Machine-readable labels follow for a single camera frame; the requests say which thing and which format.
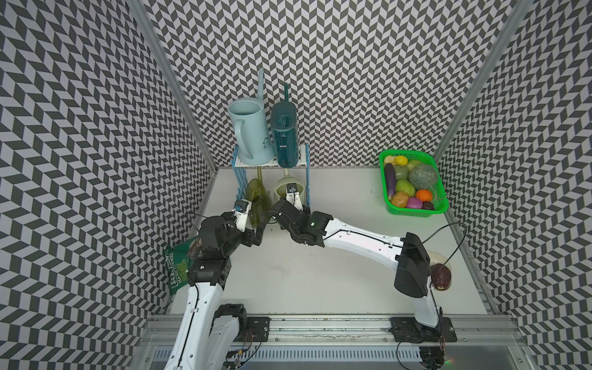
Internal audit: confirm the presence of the aluminium corner post left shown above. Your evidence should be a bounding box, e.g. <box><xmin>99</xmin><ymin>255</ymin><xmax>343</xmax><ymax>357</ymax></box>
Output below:
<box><xmin>126</xmin><ymin>0</ymin><xmax>217</xmax><ymax>173</ymax></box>

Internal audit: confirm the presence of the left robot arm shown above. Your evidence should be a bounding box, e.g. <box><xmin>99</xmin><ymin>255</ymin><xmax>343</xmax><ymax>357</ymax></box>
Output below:
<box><xmin>165</xmin><ymin>210</ymin><xmax>262</xmax><ymax>369</ymax></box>

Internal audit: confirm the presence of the light blue watering can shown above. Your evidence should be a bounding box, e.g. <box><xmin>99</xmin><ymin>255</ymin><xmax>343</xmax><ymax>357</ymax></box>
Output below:
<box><xmin>228</xmin><ymin>69</ymin><xmax>275</xmax><ymax>166</ymax></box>

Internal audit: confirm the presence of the green plastic basket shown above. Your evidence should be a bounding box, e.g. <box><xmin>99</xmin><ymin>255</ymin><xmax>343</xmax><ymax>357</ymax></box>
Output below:
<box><xmin>379</xmin><ymin>150</ymin><xmax>450</xmax><ymax>217</ymax></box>

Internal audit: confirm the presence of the yellow lemon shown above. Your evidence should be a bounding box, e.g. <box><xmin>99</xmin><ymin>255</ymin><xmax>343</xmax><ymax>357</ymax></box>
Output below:
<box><xmin>394</xmin><ymin>156</ymin><xmax>409</xmax><ymax>166</ymax></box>

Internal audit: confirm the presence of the olive green transparent watering can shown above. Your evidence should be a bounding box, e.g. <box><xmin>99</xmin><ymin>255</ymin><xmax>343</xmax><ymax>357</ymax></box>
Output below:
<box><xmin>246</xmin><ymin>166</ymin><xmax>271</xmax><ymax>228</ymax></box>

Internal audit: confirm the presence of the purple eggplant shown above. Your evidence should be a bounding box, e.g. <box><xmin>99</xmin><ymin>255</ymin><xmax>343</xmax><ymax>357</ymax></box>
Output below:
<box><xmin>384</xmin><ymin>163</ymin><xmax>396</xmax><ymax>200</ymax></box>

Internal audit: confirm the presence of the beige plastic watering can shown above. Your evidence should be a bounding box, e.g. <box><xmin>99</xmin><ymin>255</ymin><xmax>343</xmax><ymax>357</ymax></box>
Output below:
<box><xmin>273</xmin><ymin>169</ymin><xmax>307</xmax><ymax>205</ymax></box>

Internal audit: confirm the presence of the green snack bag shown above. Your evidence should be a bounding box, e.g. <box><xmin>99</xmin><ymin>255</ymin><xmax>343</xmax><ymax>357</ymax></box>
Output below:
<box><xmin>164</xmin><ymin>236</ymin><xmax>201</xmax><ymax>295</ymax></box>

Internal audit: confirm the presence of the grey green melon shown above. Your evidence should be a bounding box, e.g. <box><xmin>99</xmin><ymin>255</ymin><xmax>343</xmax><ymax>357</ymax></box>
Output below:
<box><xmin>409</xmin><ymin>163</ymin><xmax>439</xmax><ymax>190</ymax></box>

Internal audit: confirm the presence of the aluminium corner post right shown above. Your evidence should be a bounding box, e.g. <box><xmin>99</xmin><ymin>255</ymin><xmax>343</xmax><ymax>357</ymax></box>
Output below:
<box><xmin>433</xmin><ymin>0</ymin><xmax>534</xmax><ymax>163</ymax></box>

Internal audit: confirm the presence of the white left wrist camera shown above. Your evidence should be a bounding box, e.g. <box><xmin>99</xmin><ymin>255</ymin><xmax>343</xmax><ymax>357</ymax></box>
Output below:
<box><xmin>233</xmin><ymin>199</ymin><xmax>251</xmax><ymax>232</ymax></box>

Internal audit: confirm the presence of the aluminium corner post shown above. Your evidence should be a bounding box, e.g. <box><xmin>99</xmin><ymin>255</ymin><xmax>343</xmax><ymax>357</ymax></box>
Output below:
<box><xmin>433</xmin><ymin>0</ymin><xmax>534</xmax><ymax>163</ymax></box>
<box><xmin>126</xmin><ymin>0</ymin><xmax>217</xmax><ymax>173</ymax></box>

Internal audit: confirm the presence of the aluminium front rail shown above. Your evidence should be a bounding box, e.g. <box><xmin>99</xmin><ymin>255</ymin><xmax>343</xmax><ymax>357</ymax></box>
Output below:
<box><xmin>137</xmin><ymin>314</ymin><xmax>527</xmax><ymax>347</ymax></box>

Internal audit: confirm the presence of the beige plate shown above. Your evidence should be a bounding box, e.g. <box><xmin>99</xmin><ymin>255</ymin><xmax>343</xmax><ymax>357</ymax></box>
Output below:
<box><xmin>428</xmin><ymin>251</ymin><xmax>453</xmax><ymax>291</ymax></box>

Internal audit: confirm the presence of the green striped squash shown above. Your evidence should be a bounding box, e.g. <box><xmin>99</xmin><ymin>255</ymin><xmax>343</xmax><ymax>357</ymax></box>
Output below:
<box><xmin>396</xmin><ymin>180</ymin><xmax>416</xmax><ymax>197</ymax></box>

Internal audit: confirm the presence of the blue and white wooden shelf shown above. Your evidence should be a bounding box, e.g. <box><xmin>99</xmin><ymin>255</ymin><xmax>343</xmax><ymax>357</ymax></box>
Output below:
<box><xmin>231</xmin><ymin>143</ymin><xmax>311</xmax><ymax>207</ymax></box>

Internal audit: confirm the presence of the dark red fruit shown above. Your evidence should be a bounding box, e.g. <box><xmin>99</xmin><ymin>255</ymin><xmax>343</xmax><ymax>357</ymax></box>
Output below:
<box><xmin>430</xmin><ymin>264</ymin><xmax>452</xmax><ymax>291</ymax></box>

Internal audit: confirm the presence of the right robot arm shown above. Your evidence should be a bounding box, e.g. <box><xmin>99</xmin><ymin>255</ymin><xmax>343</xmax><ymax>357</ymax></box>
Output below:
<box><xmin>267</xmin><ymin>199</ymin><xmax>442</xmax><ymax>328</ymax></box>

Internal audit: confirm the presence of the teal transparent watering can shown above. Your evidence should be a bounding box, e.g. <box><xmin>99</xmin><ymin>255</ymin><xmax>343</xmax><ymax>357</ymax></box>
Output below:
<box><xmin>271</xmin><ymin>83</ymin><xmax>299</xmax><ymax>169</ymax></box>

